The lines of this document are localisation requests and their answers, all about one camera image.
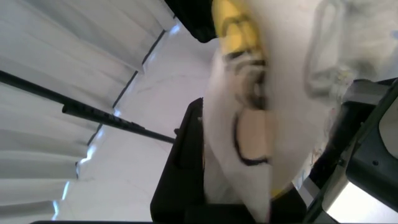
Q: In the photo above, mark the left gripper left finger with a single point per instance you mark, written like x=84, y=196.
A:
x=180, y=174

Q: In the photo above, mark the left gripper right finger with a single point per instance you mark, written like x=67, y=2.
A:
x=290, y=208

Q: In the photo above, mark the cream printed garment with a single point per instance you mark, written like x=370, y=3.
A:
x=289, y=93

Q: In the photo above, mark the black short-sleeved shirt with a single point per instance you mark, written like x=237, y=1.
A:
x=192, y=18

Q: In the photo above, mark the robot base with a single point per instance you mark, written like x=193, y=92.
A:
x=373, y=168

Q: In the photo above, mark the black clothes rack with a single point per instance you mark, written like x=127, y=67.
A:
x=93, y=113

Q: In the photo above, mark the white curtain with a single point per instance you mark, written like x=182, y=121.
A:
x=62, y=37

